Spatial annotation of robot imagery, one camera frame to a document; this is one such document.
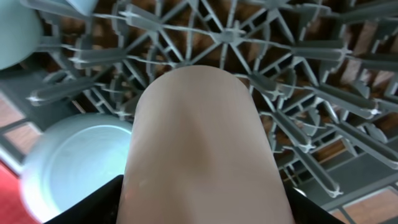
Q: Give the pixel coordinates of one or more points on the pink cup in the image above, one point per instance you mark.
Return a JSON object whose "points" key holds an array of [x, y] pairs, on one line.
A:
{"points": [[199, 154]]}

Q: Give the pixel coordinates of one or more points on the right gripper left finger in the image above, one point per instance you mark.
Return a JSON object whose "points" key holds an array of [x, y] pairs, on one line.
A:
{"points": [[100, 207]]}

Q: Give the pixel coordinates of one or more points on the grey dishwasher rack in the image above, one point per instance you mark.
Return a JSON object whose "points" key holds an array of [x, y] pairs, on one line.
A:
{"points": [[323, 75]]}

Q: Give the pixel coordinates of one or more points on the light blue plate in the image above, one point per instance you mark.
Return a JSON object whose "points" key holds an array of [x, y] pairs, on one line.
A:
{"points": [[84, 7]]}

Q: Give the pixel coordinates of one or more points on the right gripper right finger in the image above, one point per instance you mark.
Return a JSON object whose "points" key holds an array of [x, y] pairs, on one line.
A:
{"points": [[304, 211]]}

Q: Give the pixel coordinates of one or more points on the red serving tray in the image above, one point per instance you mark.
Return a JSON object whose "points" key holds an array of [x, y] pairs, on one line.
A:
{"points": [[11, 209]]}

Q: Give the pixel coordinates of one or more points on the light blue bowl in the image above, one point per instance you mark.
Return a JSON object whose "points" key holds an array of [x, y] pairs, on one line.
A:
{"points": [[72, 159]]}

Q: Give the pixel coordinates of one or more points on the green bowl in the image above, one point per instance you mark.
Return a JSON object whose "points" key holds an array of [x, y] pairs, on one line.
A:
{"points": [[21, 31]]}

